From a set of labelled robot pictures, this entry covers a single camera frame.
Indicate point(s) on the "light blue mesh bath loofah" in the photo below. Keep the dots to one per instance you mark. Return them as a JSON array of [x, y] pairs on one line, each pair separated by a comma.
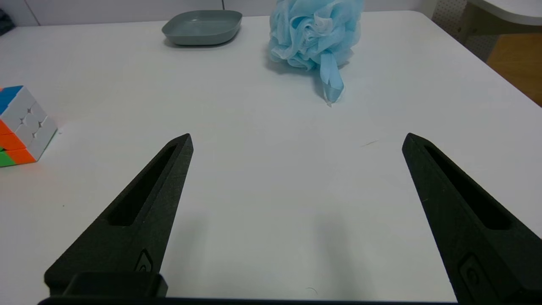
[[313, 34]]

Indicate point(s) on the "white side table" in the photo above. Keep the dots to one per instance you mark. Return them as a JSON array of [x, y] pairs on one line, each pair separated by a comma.
[[512, 10]]

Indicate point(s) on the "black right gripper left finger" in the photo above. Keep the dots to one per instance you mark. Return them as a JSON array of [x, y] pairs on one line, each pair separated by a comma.
[[139, 228]]

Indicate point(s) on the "dark grey folded cloth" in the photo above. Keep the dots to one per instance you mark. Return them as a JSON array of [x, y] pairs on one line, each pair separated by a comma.
[[5, 23]]

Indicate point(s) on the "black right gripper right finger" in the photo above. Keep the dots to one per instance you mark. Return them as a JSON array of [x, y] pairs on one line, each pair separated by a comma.
[[457, 220]]

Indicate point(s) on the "multicolour puzzle cube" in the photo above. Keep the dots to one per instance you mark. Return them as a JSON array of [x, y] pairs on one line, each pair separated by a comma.
[[25, 127]]

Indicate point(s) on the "grey-green plastic dish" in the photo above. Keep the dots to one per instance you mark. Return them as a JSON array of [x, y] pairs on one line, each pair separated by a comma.
[[203, 27]]

